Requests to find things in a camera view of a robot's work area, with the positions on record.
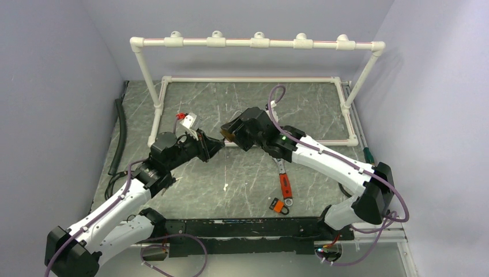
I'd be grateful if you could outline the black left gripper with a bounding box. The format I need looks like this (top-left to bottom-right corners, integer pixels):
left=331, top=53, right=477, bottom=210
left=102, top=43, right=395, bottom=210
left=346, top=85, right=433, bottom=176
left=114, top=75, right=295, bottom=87
left=165, top=128, right=224, bottom=171

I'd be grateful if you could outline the brass padlock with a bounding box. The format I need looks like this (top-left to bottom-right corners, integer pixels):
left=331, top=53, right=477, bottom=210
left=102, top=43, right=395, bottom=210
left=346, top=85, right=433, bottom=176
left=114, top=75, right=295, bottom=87
left=220, top=110, right=242, bottom=142

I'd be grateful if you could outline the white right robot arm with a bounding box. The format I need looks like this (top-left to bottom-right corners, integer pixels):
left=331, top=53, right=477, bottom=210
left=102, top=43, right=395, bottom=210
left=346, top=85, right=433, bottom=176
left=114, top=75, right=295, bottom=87
left=221, top=107, right=394, bottom=239

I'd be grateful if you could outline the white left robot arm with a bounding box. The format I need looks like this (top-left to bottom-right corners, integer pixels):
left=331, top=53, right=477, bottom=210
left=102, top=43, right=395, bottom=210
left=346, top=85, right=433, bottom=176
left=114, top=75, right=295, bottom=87
left=44, top=130, right=225, bottom=276

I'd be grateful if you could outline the black key bunch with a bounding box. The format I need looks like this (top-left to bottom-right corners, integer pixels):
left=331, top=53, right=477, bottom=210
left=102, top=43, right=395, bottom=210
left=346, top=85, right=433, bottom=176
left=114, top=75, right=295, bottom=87
left=161, top=177, right=182, bottom=196

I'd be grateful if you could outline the small orange black padlock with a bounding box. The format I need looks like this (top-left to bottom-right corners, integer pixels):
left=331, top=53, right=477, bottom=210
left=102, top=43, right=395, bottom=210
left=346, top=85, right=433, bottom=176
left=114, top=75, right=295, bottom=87
left=269, top=198, right=289, bottom=215

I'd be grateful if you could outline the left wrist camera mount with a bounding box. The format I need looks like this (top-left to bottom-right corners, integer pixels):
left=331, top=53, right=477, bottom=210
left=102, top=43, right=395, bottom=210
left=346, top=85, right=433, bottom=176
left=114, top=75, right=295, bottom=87
left=176, top=113, right=202, bottom=139

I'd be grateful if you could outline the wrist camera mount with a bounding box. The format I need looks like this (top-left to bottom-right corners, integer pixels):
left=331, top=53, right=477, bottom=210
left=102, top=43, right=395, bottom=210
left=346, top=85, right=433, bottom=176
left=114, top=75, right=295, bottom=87
left=265, top=100, right=279, bottom=122
left=176, top=113, right=202, bottom=139

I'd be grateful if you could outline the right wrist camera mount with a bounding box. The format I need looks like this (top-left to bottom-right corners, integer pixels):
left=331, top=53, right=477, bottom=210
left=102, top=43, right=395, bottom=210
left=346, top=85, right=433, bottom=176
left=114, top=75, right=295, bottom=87
left=265, top=100, right=279, bottom=122

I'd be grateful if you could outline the red handled adjustable wrench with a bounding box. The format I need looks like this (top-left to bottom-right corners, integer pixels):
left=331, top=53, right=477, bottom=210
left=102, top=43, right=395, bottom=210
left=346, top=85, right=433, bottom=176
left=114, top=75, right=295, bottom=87
left=273, top=158, right=294, bottom=207

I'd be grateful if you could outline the black corrugated hose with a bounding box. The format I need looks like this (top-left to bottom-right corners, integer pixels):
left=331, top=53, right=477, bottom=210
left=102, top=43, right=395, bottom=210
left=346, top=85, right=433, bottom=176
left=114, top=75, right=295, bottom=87
left=108, top=81, right=130, bottom=177

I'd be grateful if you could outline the white PVC pipe frame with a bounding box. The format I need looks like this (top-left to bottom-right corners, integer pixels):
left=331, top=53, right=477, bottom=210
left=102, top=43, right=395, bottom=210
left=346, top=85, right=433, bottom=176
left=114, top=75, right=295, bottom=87
left=129, top=30, right=386, bottom=148

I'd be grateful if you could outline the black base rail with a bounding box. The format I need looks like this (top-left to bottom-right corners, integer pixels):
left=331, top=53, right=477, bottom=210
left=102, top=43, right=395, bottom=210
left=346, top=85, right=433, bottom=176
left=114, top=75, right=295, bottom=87
left=150, top=216, right=335, bottom=257

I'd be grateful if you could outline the green handled screwdriver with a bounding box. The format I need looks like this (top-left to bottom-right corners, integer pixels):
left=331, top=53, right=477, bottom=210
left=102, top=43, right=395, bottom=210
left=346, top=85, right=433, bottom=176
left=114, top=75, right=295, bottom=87
left=363, top=147, right=375, bottom=166

